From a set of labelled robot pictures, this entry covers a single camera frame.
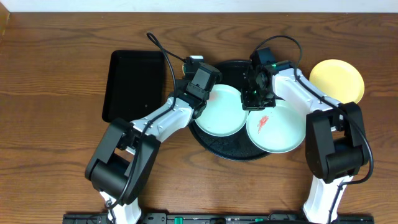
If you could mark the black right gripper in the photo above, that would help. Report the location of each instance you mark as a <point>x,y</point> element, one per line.
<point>248,104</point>

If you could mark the mint green plate with stain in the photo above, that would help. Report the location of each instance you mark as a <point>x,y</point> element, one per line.
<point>224,114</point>

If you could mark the yellow plate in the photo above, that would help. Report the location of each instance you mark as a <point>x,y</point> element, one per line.
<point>339,80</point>

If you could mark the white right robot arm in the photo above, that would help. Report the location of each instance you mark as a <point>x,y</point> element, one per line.
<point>336,149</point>

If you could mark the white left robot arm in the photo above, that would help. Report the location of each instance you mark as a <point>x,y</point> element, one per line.
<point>122,162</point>

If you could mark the round black serving tray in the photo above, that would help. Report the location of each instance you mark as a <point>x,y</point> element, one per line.
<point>238,146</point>

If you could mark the black rectangular water tray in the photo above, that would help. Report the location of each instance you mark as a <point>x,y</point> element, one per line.
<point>135,84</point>

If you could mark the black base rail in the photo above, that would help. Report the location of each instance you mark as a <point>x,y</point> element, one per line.
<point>163,218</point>

